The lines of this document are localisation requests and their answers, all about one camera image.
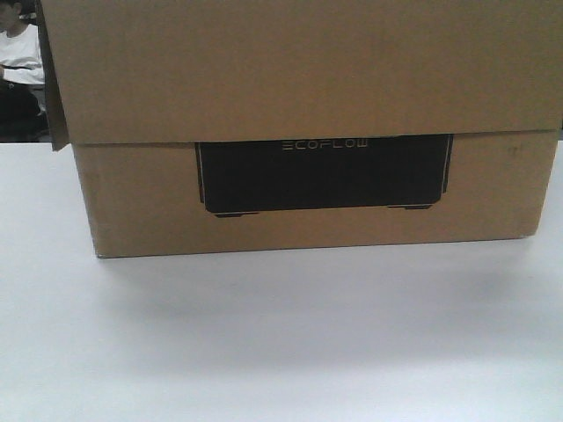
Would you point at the brown EcoFlow cardboard box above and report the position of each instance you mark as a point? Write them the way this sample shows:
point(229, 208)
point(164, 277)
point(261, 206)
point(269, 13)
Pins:
point(211, 126)

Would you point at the person in white shirt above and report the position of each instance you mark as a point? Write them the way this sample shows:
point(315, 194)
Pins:
point(22, 74)

